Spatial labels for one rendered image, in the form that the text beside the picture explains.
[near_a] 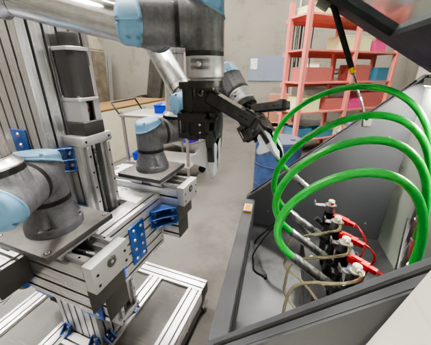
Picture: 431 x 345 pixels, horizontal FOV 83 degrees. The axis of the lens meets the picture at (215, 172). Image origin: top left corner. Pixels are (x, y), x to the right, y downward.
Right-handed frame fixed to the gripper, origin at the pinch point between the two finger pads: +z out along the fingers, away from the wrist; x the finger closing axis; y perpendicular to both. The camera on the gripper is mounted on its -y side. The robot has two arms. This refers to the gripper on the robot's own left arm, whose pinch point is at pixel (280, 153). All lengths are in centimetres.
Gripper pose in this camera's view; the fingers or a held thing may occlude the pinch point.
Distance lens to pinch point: 74.0
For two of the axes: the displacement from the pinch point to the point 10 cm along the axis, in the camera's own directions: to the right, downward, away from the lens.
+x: -6.4, 0.8, -7.6
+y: -6.4, 4.8, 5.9
